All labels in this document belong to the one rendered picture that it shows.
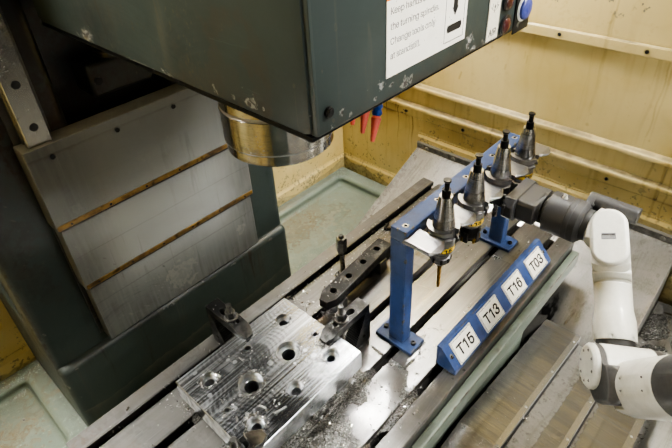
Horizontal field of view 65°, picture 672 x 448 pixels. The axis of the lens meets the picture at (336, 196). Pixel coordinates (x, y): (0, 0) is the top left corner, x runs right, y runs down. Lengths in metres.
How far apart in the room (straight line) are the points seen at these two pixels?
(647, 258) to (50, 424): 1.70
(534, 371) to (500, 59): 0.89
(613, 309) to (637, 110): 0.68
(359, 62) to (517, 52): 1.17
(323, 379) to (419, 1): 0.73
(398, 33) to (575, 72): 1.09
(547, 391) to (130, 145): 1.10
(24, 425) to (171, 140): 0.92
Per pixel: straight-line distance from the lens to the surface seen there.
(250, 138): 0.71
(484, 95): 1.78
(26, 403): 1.81
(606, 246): 1.09
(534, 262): 1.42
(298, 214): 2.13
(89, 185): 1.15
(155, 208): 1.25
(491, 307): 1.28
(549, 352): 1.51
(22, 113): 1.07
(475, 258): 1.46
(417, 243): 1.00
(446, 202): 0.99
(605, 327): 1.08
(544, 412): 1.39
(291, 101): 0.52
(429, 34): 0.63
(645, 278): 1.70
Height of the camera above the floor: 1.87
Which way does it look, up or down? 36 degrees down
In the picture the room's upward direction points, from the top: 3 degrees counter-clockwise
